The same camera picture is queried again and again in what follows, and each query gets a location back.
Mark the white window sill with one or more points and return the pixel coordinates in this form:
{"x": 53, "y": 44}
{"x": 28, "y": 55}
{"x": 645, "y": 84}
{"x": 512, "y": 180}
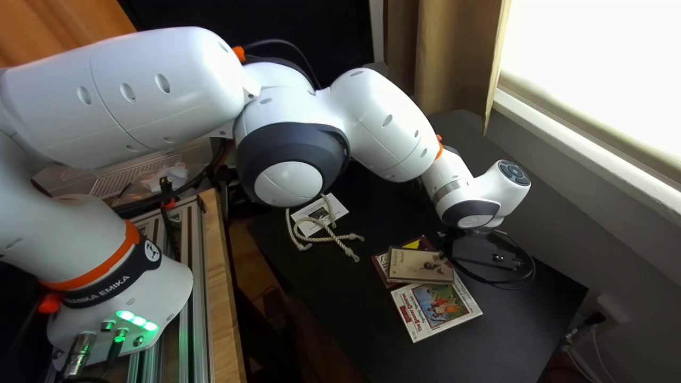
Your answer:
{"x": 587, "y": 149}

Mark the Shakespeare Macbeth paperback book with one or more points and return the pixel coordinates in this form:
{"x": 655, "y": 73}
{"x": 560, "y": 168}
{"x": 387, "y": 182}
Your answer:
{"x": 418, "y": 266}

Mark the aluminium frame rails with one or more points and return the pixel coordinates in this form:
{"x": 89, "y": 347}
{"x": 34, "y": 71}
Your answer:
{"x": 187, "y": 332}

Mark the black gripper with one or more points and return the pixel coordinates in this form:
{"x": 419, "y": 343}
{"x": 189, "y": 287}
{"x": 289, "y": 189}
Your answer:
{"x": 451, "y": 245}

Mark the James Joyce paperback book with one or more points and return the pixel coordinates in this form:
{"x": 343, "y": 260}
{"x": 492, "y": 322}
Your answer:
{"x": 381, "y": 269}

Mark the wooden robot platform board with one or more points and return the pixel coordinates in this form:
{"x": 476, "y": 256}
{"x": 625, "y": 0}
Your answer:
{"x": 221, "y": 283}

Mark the Boxcar Children paperback book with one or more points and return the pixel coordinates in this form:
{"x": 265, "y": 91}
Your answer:
{"x": 436, "y": 309}

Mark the black clamp with orange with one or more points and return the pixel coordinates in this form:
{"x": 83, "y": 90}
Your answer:
{"x": 167, "y": 203}

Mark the white book with photo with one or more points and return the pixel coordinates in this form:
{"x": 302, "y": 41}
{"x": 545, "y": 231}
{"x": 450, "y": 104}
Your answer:
{"x": 320, "y": 215}

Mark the black flat screen television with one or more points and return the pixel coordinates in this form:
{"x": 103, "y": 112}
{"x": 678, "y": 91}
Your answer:
{"x": 320, "y": 29}

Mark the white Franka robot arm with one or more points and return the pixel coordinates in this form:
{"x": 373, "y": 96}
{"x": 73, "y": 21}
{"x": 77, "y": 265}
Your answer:
{"x": 141, "y": 99}

